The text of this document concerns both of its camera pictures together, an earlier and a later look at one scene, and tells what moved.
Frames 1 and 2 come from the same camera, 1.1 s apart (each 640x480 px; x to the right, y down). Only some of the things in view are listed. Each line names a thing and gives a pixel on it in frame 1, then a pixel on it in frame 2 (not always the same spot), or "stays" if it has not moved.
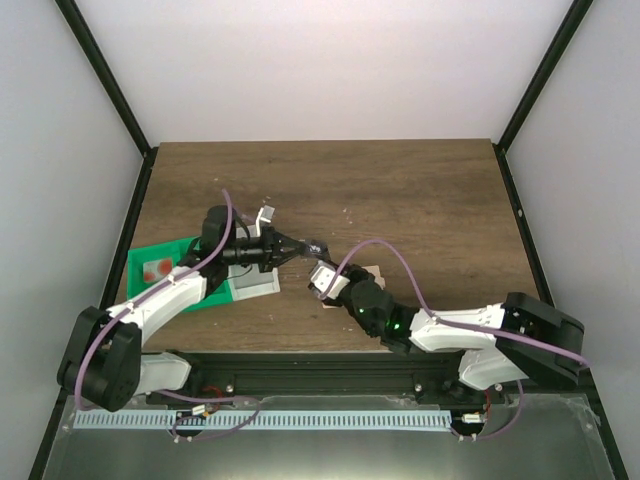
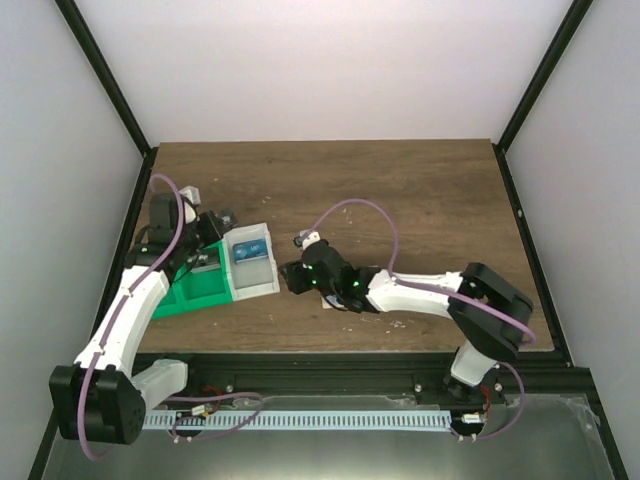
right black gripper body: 351,271 -> 302,285
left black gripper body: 263,254 -> 195,243
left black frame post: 102,71 stays
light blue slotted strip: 394,420 stays
